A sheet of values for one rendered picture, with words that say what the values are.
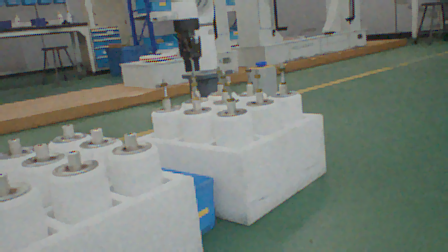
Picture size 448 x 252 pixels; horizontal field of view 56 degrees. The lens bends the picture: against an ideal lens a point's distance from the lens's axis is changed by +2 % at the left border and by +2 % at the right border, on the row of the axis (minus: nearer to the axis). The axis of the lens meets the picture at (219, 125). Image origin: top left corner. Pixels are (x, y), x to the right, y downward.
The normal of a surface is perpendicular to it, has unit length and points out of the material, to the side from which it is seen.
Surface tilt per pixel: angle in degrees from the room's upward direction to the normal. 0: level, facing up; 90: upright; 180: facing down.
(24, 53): 90
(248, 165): 90
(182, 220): 90
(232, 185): 90
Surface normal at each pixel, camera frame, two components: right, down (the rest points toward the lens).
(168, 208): 0.74, 0.07
